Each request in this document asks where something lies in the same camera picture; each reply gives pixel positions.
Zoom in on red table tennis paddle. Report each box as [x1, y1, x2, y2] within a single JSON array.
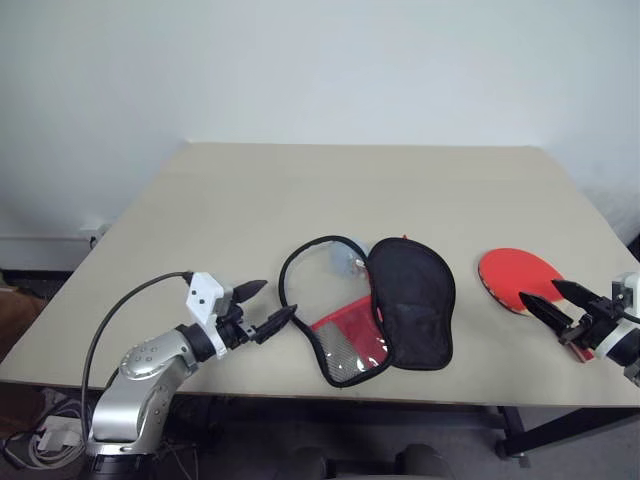
[[476, 246, 597, 365]]

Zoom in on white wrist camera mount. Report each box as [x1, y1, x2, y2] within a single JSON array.
[[593, 271, 640, 360], [185, 271, 236, 359]]

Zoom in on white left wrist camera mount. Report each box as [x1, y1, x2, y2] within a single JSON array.
[[185, 271, 236, 359]]

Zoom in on pale plastic packet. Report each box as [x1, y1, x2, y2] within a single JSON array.
[[325, 238, 372, 279]]

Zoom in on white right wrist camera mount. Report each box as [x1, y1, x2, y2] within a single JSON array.
[[593, 271, 640, 360]]

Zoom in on black clear paddle case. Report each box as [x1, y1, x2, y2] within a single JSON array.
[[277, 233, 457, 389]]

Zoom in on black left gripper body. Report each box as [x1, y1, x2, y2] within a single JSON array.
[[214, 284, 262, 350]]

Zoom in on white wall trunking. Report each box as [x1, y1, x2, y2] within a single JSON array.
[[0, 233, 104, 274]]

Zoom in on white power strip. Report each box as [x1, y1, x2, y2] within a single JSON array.
[[30, 413, 87, 457]]

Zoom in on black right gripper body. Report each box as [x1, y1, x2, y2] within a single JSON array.
[[558, 296, 627, 352]]

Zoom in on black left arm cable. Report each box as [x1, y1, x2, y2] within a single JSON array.
[[79, 270, 195, 444]]

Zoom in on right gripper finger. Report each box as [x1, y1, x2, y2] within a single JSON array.
[[518, 290, 575, 343], [551, 279, 605, 315]]

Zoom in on white coiled cable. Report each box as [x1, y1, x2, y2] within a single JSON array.
[[0, 428, 46, 472]]

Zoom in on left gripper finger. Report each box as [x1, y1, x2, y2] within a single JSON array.
[[251, 304, 300, 347], [234, 279, 268, 303]]

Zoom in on brown cardboard box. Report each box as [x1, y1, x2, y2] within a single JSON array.
[[0, 282, 47, 354]]

